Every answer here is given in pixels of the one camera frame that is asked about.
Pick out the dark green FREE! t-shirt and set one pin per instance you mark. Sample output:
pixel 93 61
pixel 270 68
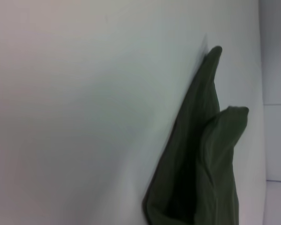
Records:
pixel 196 152

